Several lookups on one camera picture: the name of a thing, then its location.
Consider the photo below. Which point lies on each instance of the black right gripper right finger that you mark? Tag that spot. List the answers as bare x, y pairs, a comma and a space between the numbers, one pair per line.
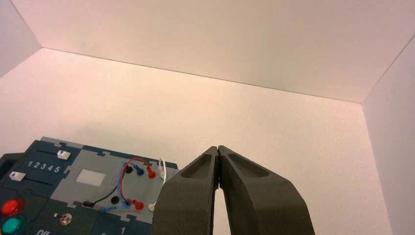
262, 207

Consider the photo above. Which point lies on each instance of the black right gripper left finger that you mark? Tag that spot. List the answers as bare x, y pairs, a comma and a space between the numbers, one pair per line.
184, 207

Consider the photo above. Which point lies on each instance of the white slider knob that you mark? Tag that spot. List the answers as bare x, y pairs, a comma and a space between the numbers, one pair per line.
17, 176
64, 154

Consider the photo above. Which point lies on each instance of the white rectangular display window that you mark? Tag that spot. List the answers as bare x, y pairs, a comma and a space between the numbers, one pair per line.
90, 177

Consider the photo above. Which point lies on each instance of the teal and grey control box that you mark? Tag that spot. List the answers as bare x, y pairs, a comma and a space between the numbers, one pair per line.
81, 223

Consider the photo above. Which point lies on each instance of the red round push button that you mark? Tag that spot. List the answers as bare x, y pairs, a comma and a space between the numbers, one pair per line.
11, 207

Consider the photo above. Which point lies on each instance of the green round push button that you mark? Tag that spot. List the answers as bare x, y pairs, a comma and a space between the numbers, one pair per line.
11, 225

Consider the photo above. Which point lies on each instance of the metal toggle switch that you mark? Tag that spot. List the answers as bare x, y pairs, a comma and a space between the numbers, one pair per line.
65, 219

